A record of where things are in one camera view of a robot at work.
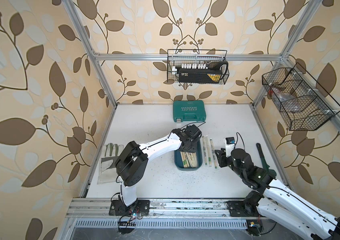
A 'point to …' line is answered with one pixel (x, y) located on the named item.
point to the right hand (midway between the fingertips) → (218, 150)
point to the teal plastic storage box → (178, 161)
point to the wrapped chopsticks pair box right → (191, 160)
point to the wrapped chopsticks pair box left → (187, 159)
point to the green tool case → (189, 110)
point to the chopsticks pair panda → (204, 150)
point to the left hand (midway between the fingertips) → (193, 148)
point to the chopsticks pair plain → (208, 152)
